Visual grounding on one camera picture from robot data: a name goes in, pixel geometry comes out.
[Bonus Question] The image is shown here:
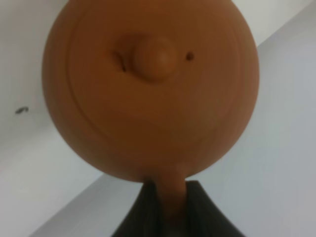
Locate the brown clay teapot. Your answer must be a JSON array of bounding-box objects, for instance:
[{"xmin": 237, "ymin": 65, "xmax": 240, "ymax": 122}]
[{"xmin": 42, "ymin": 0, "xmax": 259, "ymax": 237}]

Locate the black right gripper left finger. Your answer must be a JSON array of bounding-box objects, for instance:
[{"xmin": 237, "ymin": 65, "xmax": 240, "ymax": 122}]
[{"xmin": 113, "ymin": 183, "xmax": 162, "ymax": 237}]

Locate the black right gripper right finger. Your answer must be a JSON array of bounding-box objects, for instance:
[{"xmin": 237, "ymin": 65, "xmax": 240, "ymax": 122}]
[{"xmin": 186, "ymin": 181, "xmax": 244, "ymax": 237}]

